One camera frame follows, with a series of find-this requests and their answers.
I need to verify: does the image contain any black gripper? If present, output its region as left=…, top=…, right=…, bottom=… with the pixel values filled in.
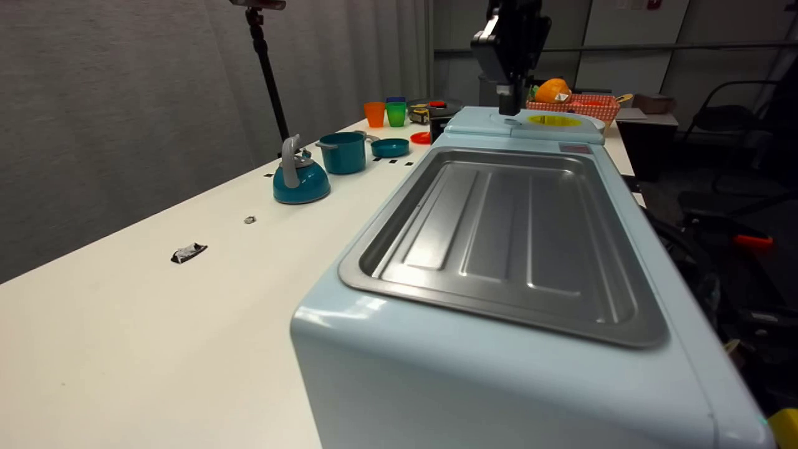
left=468, top=0, right=554, bottom=117

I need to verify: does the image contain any orange ball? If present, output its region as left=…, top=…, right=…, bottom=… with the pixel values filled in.
left=533, top=78, right=574, bottom=105

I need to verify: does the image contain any black plastic object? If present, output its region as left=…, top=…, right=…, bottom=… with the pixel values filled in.
left=425, top=103, right=460, bottom=143

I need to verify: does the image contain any red plastic basket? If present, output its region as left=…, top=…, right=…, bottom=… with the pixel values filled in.
left=526, top=92, right=624, bottom=128

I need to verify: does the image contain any multicoloured toy box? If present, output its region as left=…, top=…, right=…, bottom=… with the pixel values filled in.
left=405, top=101, right=434, bottom=128

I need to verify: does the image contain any green plastic cup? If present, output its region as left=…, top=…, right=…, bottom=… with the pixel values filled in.
left=383, top=96, right=412, bottom=131

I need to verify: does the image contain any teal toy pan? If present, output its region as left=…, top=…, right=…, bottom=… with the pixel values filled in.
left=368, top=137, right=412, bottom=162

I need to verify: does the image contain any orange plastic cup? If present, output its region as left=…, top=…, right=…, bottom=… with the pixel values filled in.
left=362, top=101, right=388, bottom=131

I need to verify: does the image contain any grey metal baking tray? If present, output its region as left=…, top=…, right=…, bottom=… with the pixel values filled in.
left=336, top=147, right=670, bottom=352

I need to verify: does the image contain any teal toy pot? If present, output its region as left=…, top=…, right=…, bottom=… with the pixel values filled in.
left=317, top=131, right=371, bottom=178

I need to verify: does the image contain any black chair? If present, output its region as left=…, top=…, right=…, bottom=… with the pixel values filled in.
left=681, top=78, right=788, bottom=171

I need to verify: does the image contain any yellow object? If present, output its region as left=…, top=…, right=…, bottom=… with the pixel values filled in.
left=766, top=408, right=798, bottom=449

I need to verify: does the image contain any black camera tripod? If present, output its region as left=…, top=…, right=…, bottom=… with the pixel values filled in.
left=228, top=0, right=294, bottom=144

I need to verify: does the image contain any red tool handle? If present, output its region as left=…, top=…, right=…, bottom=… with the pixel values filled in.
left=730, top=233, right=777, bottom=254

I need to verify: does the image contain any small metal bracket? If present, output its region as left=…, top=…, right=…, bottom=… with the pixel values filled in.
left=170, top=242, right=210, bottom=267

